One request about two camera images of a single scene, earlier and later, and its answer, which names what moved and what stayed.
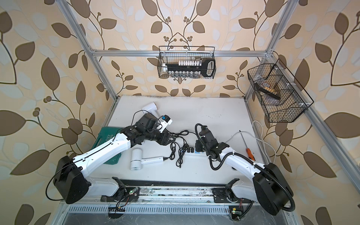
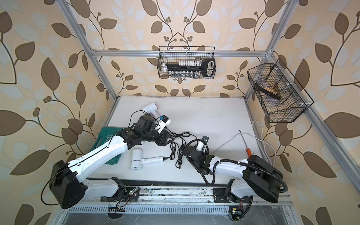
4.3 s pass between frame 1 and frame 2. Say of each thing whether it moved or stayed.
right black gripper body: moved
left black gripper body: stayed
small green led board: stayed
